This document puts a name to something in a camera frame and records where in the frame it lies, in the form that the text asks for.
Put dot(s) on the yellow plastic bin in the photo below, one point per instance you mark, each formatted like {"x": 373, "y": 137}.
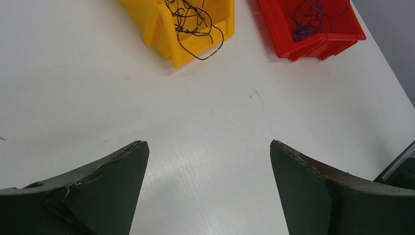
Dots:
{"x": 182, "y": 30}

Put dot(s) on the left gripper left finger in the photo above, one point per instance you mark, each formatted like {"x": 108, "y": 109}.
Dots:
{"x": 99, "y": 198}

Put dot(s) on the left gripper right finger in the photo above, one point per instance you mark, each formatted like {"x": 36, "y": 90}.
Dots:
{"x": 318, "y": 199}

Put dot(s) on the red plastic bin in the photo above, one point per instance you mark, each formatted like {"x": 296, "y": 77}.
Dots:
{"x": 311, "y": 28}

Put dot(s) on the aluminium frame rail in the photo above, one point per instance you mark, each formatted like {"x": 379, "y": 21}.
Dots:
{"x": 387, "y": 175}

